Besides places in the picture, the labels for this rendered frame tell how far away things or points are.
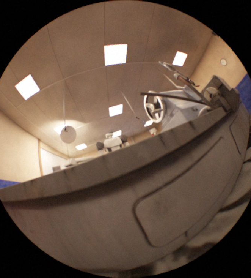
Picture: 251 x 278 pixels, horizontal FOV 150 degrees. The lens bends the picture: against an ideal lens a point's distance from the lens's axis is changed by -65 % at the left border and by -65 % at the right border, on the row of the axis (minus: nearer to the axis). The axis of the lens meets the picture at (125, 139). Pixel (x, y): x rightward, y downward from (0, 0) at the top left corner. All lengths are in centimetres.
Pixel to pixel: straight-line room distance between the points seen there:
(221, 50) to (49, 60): 584
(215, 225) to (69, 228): 49
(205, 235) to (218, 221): 8
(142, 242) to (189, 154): 27
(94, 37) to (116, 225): 277
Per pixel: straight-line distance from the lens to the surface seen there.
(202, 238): 46
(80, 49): 268
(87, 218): 25
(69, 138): 392
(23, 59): 296
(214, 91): 151
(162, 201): 24
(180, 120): 53
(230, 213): 52
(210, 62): 536
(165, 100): 67
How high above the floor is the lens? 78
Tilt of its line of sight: 19 degrees up
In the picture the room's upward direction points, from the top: 24 degrees counter-clockwise
